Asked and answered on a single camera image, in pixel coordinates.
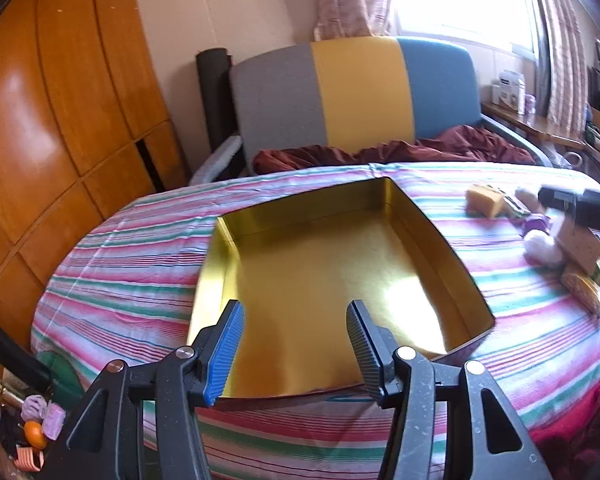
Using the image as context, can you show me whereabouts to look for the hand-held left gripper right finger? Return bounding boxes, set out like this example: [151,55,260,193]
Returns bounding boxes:
[346,300,556,480]

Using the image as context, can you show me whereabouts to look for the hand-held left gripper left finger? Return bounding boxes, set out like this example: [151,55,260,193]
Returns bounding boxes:
[39,300,246,480]

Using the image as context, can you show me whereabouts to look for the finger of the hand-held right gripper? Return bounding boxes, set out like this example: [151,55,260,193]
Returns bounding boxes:
[537,185,600,236]

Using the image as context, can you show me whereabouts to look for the beige carton box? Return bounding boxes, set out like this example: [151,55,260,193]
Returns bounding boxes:
[554,217,600,275]

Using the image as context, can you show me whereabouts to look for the purple snack packet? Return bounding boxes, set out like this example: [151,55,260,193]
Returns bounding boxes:
[521,213,552,235]

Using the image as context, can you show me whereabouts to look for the plastic white balls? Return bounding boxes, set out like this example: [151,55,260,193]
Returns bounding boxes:
[523,231,567,267]

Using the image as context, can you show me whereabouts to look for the yellow snack packet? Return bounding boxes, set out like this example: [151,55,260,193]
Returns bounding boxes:
[561,270,600,315]

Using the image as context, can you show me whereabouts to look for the large yellow sponge block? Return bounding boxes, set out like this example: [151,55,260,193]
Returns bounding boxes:
[466,184,504,219]

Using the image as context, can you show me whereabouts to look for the gold tin box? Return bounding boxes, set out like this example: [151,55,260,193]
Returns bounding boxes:
[186,176,497,400]

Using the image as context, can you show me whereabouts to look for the wooden desk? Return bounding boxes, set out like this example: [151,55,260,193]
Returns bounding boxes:
[482,102,600,173]

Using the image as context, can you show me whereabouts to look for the striped cloth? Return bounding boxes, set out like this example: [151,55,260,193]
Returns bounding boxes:
[30,161,600,480]

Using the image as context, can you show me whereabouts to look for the white box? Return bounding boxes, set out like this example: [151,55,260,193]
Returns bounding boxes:
[497,71,526,113]

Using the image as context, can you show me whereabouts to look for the pink patterned curtain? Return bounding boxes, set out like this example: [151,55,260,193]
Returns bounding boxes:
[525,0,593,136]
[314,0,396,41]

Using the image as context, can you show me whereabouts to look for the green object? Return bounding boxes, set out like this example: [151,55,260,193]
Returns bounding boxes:
[35,351,83,411]

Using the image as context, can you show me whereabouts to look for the maroon blanket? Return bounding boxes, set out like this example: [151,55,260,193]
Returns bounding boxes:
[252,125,536,176]

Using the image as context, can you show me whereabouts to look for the orange fruit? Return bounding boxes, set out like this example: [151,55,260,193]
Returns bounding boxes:
[24,420,48,449]

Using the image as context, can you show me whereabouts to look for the black pole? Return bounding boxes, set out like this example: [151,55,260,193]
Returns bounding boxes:
[0,305,51,392]

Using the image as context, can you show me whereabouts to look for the gold lipstick tube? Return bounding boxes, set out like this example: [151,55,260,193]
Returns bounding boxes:
[0,379,28,408]

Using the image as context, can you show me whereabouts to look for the orange hair clip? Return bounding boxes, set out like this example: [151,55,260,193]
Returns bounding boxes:
[14,447,46,472]

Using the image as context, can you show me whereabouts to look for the red quilt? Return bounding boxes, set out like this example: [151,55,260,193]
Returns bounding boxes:
[527,355,600,480]

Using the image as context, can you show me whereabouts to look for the window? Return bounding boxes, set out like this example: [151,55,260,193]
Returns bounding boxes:
[387,0,538,53]

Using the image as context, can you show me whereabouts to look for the grey yellow blue chair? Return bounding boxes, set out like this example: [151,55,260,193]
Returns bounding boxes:
[187,35,551,186]

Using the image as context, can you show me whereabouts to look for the black rolled mat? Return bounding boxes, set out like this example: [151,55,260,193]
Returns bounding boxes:
[196,48,236,156]

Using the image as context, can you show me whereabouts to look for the wooden wardrobe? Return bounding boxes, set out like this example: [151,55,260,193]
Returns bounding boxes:
[0,0,188,376]

